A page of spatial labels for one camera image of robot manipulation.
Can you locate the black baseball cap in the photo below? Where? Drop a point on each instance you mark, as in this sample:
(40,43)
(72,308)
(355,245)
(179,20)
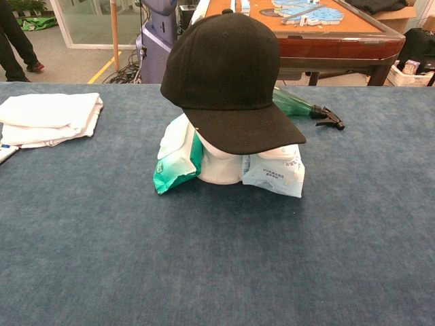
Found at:
(224,68)

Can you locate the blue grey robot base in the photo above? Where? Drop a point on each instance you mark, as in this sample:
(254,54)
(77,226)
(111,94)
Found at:
(153,51)

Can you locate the white foam mannequin head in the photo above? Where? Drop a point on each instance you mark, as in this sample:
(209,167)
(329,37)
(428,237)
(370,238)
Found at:
(217,169)

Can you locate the light blue jigsaw puzzle board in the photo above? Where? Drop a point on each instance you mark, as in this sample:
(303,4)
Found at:
(306,12)

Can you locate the green wet wipes pack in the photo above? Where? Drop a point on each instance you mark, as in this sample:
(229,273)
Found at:
(173,146)

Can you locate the light blue wet wipes pack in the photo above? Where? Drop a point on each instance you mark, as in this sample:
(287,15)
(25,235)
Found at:
(272,176)

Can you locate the blue table mat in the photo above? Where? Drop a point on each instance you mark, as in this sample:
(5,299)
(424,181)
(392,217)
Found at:
(217,254)

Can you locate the green spray bottle black trigger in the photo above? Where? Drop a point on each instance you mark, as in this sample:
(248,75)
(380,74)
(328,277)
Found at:
(292,105)

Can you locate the wooden pole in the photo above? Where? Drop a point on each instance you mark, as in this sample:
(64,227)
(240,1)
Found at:
(115,34)

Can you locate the brown wooden mahjong table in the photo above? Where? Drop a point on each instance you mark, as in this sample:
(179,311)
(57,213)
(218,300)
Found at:
(340,47)

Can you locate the folded white cloth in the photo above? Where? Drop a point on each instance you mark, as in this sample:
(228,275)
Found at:
(44,115)

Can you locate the white framed glass partition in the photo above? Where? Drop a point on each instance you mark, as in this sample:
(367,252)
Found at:
(95,23)

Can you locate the white plastic basket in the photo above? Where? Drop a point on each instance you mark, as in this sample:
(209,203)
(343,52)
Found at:
(408,76)

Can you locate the black cloth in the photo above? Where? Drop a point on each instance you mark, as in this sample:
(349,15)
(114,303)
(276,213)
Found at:
(377,5)

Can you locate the green bag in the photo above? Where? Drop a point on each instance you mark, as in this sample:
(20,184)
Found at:
(37,23)

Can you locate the cardboard box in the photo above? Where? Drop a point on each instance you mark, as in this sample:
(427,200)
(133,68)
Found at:
(397,18)

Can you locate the black bag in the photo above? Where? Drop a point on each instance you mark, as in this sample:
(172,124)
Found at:
(418,44)

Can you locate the person in black trousers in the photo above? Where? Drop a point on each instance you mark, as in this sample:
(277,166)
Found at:
(10,40)

